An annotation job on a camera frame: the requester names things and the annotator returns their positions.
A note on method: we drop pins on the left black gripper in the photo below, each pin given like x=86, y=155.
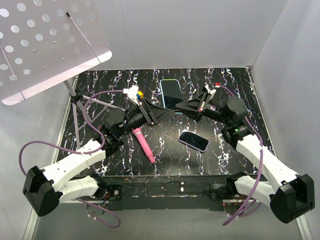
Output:
x=155, y=114

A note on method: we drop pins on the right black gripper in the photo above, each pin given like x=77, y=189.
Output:
x=191, y=108

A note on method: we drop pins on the phone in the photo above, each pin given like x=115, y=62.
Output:
x=194, y=141
x=171, y=94

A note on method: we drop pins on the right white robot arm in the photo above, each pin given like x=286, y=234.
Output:
x=288, y=194

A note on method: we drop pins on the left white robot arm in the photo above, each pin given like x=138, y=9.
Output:
x=45, y=188

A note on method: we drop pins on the pink marker pen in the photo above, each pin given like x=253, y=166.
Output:
x=143, y=143

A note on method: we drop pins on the white blue yellow toy blocks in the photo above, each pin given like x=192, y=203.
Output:
x=139, y=95

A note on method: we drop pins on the perforated white music stand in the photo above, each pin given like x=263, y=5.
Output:
x=44, y=43

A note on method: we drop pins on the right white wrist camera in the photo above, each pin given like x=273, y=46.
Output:
x=211, y=90

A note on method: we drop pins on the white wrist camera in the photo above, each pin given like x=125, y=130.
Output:
x=131, y=94
x=211, y=90

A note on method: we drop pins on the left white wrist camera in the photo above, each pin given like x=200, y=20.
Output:
x=131, y=94

